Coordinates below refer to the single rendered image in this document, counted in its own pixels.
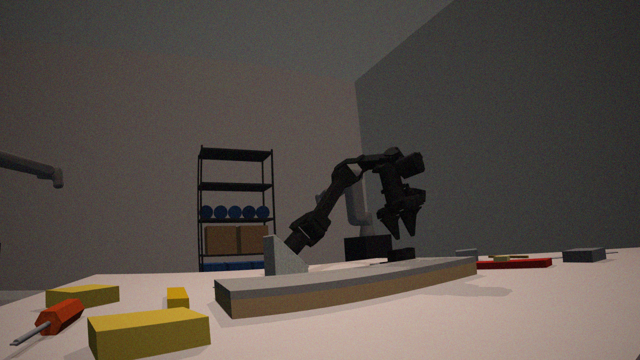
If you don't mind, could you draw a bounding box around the long tan board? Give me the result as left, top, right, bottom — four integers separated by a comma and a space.
214, 256, 477, 320

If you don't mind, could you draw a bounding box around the red-handled awl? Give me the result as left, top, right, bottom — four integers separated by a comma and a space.
9, 298, 85, 346

